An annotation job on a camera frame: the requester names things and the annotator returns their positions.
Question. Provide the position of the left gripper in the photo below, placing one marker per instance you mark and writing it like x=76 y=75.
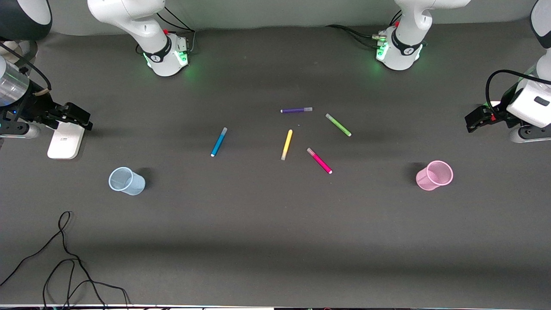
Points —
x=495 y=113

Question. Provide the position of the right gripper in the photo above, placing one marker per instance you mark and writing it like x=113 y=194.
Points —
x=38 y=107

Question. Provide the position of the blue marker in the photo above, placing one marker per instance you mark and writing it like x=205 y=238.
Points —
x=218 y=142

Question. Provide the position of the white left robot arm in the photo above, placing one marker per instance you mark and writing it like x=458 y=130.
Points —
x=413 y=21

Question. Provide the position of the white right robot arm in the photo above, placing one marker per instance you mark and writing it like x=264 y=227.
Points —
x=129 y=17

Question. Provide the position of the translucent pink cup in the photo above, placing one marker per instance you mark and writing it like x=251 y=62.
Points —
x=434 y=176

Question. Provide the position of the translucent blue cup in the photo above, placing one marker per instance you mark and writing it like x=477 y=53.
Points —
x=129 y=183

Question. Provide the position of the beige round object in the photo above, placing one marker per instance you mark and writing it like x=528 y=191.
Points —
x=17 y=48

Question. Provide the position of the green marker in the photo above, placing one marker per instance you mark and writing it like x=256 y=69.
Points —
x=338 y=125

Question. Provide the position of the pink marker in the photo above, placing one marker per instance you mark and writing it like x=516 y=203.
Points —
x=319 y=161

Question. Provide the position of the purple marker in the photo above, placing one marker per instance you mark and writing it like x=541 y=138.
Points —
x=296 y=110

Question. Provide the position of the yellow marker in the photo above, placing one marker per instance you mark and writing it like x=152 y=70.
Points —
x=286 y=144

